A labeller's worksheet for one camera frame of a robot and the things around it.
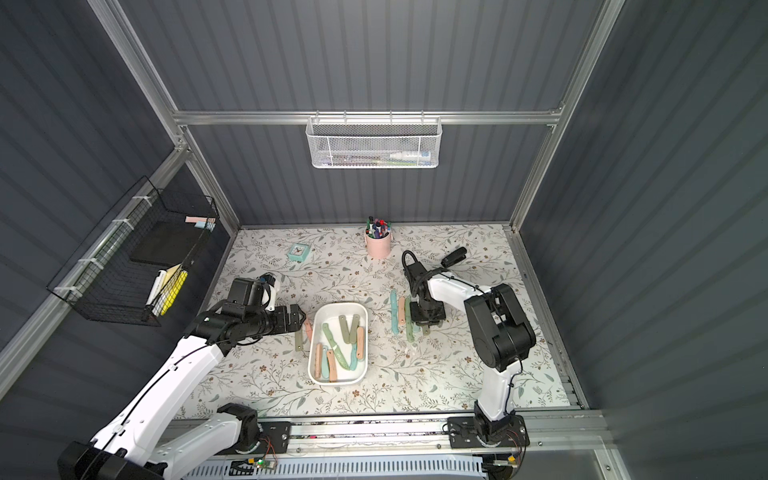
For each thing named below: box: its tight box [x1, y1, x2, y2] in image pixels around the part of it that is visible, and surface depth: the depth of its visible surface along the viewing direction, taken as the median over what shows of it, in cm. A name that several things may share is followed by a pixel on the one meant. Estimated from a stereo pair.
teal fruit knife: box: [390, 288, 399, 335], surface depth 99 cm
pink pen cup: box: [365, 232, 391, 259], surface depth 110 cm
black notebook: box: [129, 217, 207, 265], surface depth 79 cm
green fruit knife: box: [405, 297, 415, 343], surface depth 95 cm
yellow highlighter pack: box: [152, 263, 188, 317], surface depth 69 cm
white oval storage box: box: [308, 301, 369, 385], surface depth 89 cm
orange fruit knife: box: [398, 296, 406, 325], surface depth 98 cm
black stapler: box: [440, 247, 467, 268], surface depth 110 cm
